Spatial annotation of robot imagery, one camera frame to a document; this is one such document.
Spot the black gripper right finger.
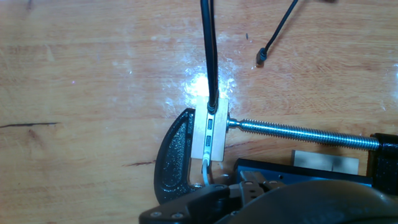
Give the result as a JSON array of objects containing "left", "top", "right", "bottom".
[{"left": 262, "top": 180, "right": 287, "bottom": 194}]

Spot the thick black hub cable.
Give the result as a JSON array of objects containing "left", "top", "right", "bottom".
[{"left": 200, "top": 0, "right": 220, "bottom": 115}]

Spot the large varnished wooden board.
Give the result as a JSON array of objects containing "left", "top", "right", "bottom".
[{"left": 0, "top": 0, "right": 398, "bottom": 224}]

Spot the pale wooden spacer block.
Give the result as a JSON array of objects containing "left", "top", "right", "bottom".
[{"left": 292, "top": 149, "right": 360, "bottom": 175}]

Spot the silver USB hub docking station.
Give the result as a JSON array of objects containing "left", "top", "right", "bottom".
[{"left": 203, "top": 96, "right": 216, "bottom": 163}]

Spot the thin black hub cable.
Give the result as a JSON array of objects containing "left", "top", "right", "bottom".
[{"left": 210, "top": 0, "right": 220, "bottom": 100}]

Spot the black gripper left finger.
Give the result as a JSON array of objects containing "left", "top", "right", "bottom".
[{"left": 139, "top": 170, "right": 266, "bottom": 224}]

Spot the black cable with USB plug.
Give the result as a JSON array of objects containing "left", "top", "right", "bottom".
[{"left": 255, "top": 0, "right": 299, "bottom": 67}]

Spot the black C-clamp with steel screw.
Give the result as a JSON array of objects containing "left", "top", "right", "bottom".
[{"left": 154, "top": 108, "right": 398, "bottom": 205}]

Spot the blue rectangular box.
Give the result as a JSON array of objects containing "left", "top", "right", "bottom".
[{"left": 233, "top": 157, "right": 373, "bottom": 188}]

